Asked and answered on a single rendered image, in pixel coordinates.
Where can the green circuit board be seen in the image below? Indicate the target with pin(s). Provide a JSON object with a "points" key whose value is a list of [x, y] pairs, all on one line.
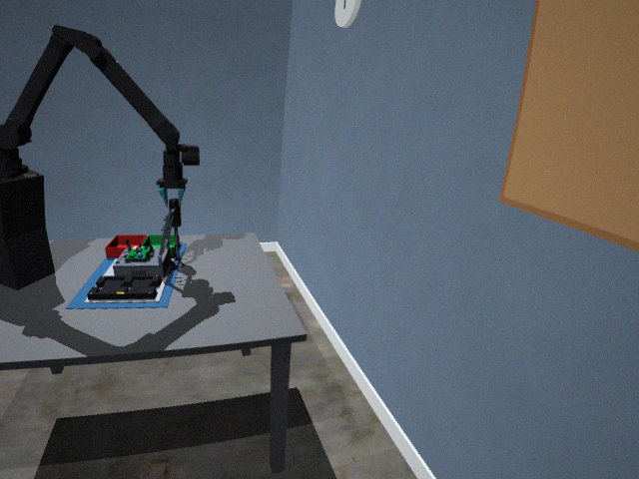
{"points": [[138, 252]]}

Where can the green bin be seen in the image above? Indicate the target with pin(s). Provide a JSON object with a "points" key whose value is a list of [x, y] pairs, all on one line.
{"points": [[155, 241]]}

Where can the red bin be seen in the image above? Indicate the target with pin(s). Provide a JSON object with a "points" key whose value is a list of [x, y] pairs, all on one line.
{"points": [[115, 247]]}

